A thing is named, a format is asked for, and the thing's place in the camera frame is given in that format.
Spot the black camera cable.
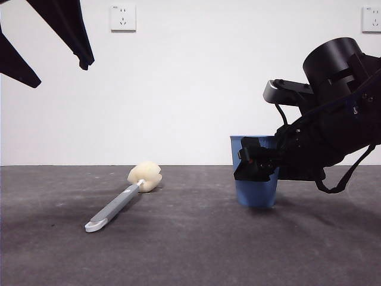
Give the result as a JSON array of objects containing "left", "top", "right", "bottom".
[{"left": 274, "top": 102, "right": 290, "bottom": 128}]

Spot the white wall power socket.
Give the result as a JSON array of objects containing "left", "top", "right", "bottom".
[
  {"left": 110, "top": 4, "right": 138, "bottom": 33},
  {"left": 361, "top": 5, "right": 381, "bottom": 33}
]

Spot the black looped cable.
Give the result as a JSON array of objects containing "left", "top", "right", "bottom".
[{"left": 314, "top": 142, "right": 377, "bottom": 194}]

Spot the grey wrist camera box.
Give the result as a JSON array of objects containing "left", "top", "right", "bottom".
[{"left": 262, "top": 79, "right": 316, "bottom": 108}]

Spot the blue ribbed plastic cup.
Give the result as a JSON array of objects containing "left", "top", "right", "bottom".
[{"left": 229, "top": 135, "right": 281, "bottom": 209}]

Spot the grey-handled sponge cup brush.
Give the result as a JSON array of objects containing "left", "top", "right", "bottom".
[{"left": 84, "top": 160, "right": 164, "bottom": 234}]

